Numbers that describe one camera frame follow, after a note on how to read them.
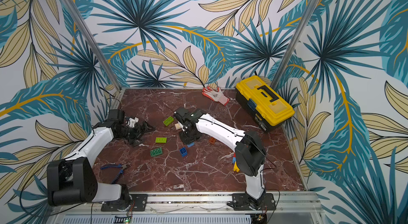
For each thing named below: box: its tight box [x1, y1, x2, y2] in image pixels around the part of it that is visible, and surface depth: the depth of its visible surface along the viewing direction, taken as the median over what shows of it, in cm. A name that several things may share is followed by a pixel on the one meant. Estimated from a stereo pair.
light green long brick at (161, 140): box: [155, 136, 168, 144], surface depth 95 cm
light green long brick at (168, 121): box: [163, 115, 175, 127], surface depth 102 cm
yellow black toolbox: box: [235, 75, 295, 133], surface depth 94 cm
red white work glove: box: [201, 86, 231, 106], surface depth 116 cm
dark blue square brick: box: [179, 147, 188, 158], surface depth 87 cm
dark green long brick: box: [149, 147, 164, 158], surface depth 90 cm
